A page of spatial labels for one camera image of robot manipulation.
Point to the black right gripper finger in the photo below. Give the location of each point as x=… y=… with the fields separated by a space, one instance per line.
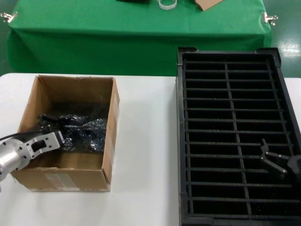
x=272 y=162

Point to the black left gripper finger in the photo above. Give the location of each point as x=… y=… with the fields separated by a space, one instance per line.
x=48 y=118

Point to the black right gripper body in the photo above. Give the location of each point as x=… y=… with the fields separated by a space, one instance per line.
x=295 y=166

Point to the brown cardboard box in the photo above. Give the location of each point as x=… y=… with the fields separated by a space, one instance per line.
x=70 y=181

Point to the black slotted plastic container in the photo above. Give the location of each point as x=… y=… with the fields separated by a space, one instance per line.
x=207 y=212

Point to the metal binder clip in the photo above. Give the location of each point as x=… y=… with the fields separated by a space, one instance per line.
x=10 y=17
x=266 y=17

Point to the green tablecloth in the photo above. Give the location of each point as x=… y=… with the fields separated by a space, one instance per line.
x=117 y=35

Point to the clear tape roll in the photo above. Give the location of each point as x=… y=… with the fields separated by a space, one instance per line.
x=165 y=8

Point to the flat brown cardboard piece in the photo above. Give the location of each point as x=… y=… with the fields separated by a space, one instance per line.
x=207 y=4

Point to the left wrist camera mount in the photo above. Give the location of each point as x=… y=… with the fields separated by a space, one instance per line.
x=47 y=141

